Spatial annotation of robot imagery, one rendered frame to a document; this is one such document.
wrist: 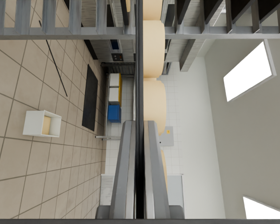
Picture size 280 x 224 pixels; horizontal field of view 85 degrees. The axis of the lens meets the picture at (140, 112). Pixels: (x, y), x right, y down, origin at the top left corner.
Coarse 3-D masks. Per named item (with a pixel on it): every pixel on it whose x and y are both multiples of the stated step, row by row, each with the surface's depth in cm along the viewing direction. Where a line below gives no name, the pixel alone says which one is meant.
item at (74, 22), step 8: (72, 0) 53; (80, 0) 54; (72, 8) 53; (80, 8) 54; (72, 16) 53; (80, 16) 53; (72, 24) 53; (80, 24) 53; (72, 32) 53; (80, 32) 53
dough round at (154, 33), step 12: (144, 24) 12; (156, 24) 12; (144, 36) 12; (156, 36) 12; (144, 48) 12; (156, 48) 12; (144, 60) 13; (156, 60) 13; (144, 72) 14; (156, 72) 14
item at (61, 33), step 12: (0, 36) 54; (12, 36) 54; (24, 36) 54; (36, 36) 54; (48, 36) 54; (60, 36) 54; (72, 36) 54; (84, 36) 54; (96, 36) 54; (108, 36) 54; (120, 36) 54; (132, 36) 54; (168, 36) 54; (180, 36) 54; (192, 36) 54; (204, 36) 54; (216, 36) 54; (228, 36) 54; (240, 36) 55; (252, 36) 55; (264, 36) 55; (276, 36) 55
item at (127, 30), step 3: (129, 12) 54; (129, 15) 53; (129, 18) 53; (123, 21) 51; (129, 21) 53; (123, 24) 50; (129, 24) 53; (123, 27) 50; (126, 27) 53; (129, 27) 53; (123, 30) 51; (126, 30) 53; (129, 30) 53; (126, 33) 53; (129, 33) 53
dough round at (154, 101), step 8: (144, 80) 14; (152, 80) 14; (144, 88) 12; (152, 88) 12; (160, 88) 12; (144, 96) 12; (152, 96) 12; (160, 96) 12; (144, 104) 12; (152, 104) 12; (160, 104) 12; (144, 112) 12; (152, 112) 12; (160, 112) 12; (160, 120) 12; (160, 128) 12
